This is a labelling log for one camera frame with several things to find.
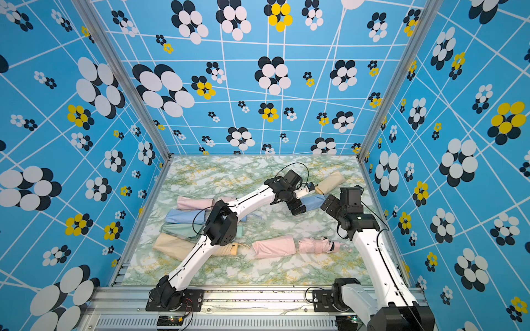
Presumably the beige sleeved umbrella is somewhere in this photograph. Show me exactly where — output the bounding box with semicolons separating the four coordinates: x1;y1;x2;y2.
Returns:
316;171;346;195

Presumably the blue sleeved umbrella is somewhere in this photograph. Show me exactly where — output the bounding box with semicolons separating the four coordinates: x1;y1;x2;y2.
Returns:
300;194;327;212
166;210;206;225

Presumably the pink sleeved umbrella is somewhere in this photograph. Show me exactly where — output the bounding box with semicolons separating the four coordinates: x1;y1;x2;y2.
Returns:
252;236;297;259
177;196;214;211

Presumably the mint green umbrella sleeve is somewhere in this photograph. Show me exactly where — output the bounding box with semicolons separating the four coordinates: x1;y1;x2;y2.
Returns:
161;223;200;242

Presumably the beige umbrella sleeve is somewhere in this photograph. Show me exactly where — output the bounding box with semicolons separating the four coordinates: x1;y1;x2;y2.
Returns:
153;233;195;261

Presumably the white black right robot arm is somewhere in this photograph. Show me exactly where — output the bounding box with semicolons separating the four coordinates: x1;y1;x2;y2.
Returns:
321;186;436;330

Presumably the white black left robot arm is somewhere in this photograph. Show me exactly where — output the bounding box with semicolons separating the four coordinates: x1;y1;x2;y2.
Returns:
146;170;315;312

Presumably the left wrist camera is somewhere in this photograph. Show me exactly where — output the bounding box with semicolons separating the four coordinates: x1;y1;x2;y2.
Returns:
295;182;315;199

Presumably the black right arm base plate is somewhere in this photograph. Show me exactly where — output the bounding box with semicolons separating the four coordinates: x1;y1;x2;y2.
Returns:
309;288;342;313

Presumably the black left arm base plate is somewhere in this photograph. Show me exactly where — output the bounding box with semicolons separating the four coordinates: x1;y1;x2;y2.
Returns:
146;288;204;312

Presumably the aluminium corner post left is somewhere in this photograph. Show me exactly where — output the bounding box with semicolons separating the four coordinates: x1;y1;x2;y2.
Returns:
72;0;171;160

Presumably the aluminium corner post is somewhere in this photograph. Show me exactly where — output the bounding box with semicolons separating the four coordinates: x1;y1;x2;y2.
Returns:
358;0;443;161
72;0;171;160

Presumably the aluminium corner post right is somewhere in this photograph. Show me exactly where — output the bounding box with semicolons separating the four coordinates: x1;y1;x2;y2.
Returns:
358;0;443;161

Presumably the aluminium front rail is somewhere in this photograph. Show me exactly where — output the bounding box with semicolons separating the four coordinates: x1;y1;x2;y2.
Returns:
79;285;428;330

